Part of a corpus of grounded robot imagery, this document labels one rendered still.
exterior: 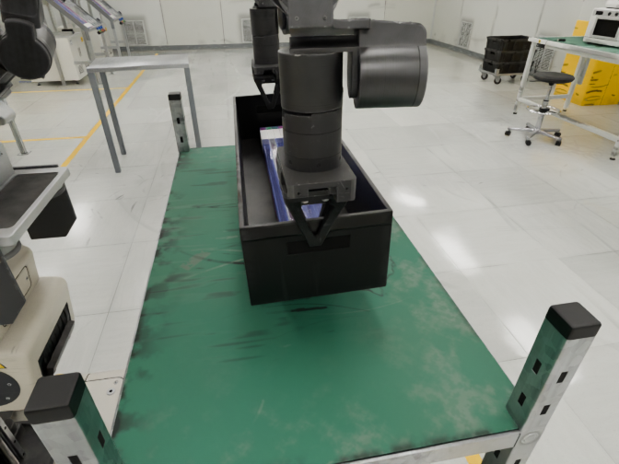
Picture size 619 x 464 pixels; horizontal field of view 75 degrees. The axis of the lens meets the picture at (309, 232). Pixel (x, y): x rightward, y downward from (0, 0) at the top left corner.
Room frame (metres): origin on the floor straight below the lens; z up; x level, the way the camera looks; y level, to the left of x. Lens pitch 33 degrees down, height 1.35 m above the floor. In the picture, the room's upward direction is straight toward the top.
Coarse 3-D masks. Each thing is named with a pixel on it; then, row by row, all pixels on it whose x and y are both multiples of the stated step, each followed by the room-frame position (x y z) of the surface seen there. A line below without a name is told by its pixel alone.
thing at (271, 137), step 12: (264, 132) 0.87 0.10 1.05; (276, 132) 0.87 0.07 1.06; (264, 144) 0.79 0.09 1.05; (276, 144) 0.79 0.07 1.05; (264, 156) 0.76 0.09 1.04; (276, 168) 0.67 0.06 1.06; (276, 180) 0.62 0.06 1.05; (276, 192) 0.57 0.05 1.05; (276, 204) 0.53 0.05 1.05; (312, 204) 0.53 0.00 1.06; (276, 216) 0.54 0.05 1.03; (288, 216) 0.50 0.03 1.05; (312, 216) 0.49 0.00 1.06
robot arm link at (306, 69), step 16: (288, 48) 0.39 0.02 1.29; (304, 48) 0.36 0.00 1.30; (320, 48) 0.36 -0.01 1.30; (336, 48) 0.36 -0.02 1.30; (352, 48) 0.36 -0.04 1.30; (288, 64) 0.36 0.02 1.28; (304, 64) 0.35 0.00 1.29; (320, 64) 0.35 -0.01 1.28; (336, 64) 0.36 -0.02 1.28; (352, 64) 0.36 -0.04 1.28; (288, 80) 0.36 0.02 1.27; (304, 80) 0.35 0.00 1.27; (320, 80) 0.35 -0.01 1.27; (336, 80) 0.36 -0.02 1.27; (352, 80) 0.36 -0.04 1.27; (288, 96) 0.36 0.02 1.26; (304, 96) 0.35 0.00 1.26; (320, 96) 0.35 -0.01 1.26; (336, 96) 0.36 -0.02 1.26; (352, 96) 0.37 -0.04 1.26; (304, 112) 0.35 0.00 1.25
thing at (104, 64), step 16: (96, 64) 3.12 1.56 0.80; (112, 64) 3.12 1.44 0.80; (128, 64) 3.12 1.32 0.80; (144, 64) 3.12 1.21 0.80; (160, 64) 3.12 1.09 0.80; (176, 64) 3.15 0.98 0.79; (96, 80) 3.02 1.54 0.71; (96, 96) 2.99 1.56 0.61; (192, 96) 3.17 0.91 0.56; (112, 112) 3.39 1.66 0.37; (192, 112) 3.17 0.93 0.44; (112, 144) 3.00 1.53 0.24; (112, 160) 2.99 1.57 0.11
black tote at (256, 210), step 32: (256, 96) 0.93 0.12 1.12; (256, 128) 0.93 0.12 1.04; (256, 160) 0.79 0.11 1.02; (352, 160) 0.54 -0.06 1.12; (256, 192) 0.64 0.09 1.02; (256, 224) 0.53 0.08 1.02; (288, 224) 0.37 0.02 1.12; (320, 224) 0.38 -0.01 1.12; (352, 224) 0.38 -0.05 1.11; (384, 224) 0.39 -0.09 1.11; (256, 256) 0.36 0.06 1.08; (288, 256) 0.37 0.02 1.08; (320, 256) 0.38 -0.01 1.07; (352, 256) 0.38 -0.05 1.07; (384, 256) 0.39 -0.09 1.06; (256, 288) 0.36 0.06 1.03; (288, 288) 0.37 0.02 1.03; (320, 288) 0.38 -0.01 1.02; (352, 288) 0.38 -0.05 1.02
